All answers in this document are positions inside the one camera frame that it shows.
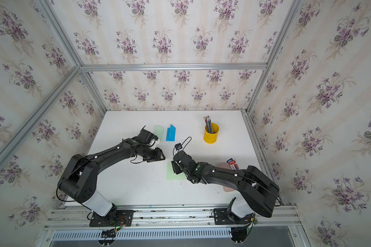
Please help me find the blue square paper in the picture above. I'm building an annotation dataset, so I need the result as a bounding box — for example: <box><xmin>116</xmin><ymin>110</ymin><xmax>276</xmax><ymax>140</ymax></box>
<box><xmin>166</xmin><ymin>125</ymin><xmax>176</xmax><ymax>142</ymax></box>

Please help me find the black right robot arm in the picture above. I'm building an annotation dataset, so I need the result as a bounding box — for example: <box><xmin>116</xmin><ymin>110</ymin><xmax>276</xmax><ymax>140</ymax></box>
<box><xmin>171</xmin><ymin>151</ymin><xmax>279</xmax><ymax>218</ymax></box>

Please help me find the aluminium rail frame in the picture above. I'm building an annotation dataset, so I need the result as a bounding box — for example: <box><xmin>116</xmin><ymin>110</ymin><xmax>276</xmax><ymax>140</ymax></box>
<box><xmin>33</xmin><ymin>185</ymin><xmax>313</xmax><ymax>247</ymax></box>

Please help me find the green paper sheet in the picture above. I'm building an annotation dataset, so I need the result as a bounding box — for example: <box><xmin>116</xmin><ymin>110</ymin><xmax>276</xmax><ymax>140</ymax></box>
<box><xmin>155</xmin><ymin>125</ymin><xmax>164</xmax><ymax>141</ymax></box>
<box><xmin>166</xmin><ymin>161</ymin><xmax>187</xmax><ymax>181</ymax></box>

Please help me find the yellow metal pencil bucket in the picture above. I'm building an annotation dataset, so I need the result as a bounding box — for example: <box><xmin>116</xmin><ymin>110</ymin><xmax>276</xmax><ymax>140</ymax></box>
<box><xmin>203</xmin><ymin>123</ymin><xmax>220</xmax><ymax>144</ymax></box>

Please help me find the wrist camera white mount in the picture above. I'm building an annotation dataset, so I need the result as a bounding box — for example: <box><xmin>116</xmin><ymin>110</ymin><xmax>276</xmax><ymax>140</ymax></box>
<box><xmin>148</xmin><ymin>139</ymin><xmax>160</xmax><ymax>150</ymax></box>
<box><xmin>174</xmin><ymin>143</ymin><xmax>183</xmax><ymax>152</ymax></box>

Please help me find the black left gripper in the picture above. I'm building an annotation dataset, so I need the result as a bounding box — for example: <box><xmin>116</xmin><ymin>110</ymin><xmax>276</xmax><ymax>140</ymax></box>
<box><xmin>141</xmin><ymin>146</ymin><xmax>167</xmax><ymax>163</ymax></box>

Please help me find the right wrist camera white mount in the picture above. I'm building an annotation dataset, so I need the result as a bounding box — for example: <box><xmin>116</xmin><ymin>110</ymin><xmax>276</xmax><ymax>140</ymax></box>
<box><xmin>174</xmin><ymin>143</ymin><xmax>183</xmax><ymax>152</ymax></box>

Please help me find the pen package box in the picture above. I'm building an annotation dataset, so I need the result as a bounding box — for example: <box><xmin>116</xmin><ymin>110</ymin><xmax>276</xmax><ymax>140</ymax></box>
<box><xmin>227</xmin><ymin>158</ymin><xmax>239</xmax><ymax>170</ymax></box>

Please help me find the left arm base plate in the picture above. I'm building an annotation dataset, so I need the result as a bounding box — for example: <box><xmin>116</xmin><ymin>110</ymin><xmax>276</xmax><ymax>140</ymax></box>
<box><xmin>89</xmin><ymin>210</ymin><xmax>135</xmax><ymax>227</ymax></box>

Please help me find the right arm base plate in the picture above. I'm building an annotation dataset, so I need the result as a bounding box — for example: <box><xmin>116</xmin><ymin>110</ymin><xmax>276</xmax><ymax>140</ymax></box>
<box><xmin>212</xmin><ymin>208</ymin><xmax>256</xmax><ymax>225</ymax></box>

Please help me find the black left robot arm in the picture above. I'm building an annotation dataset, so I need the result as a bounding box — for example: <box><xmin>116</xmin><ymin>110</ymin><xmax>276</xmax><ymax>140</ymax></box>
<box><xmin>57</xmin><ymin>129</ymin><xmax>166</xmax><ymax>217</ymax></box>

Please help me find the dark blue pencil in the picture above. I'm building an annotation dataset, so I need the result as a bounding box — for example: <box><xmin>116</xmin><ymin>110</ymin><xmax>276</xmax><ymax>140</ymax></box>
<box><xmin>204</xmin><ymin>116</ymin><xmax>212</xmax><ymax>133</ymax></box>

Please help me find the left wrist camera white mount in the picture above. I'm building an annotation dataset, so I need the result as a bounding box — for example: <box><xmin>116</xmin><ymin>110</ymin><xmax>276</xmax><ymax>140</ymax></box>
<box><xmin>148</xmin><ymin>139</ymin><xmax>160</xmax><ymax>150</ymax></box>

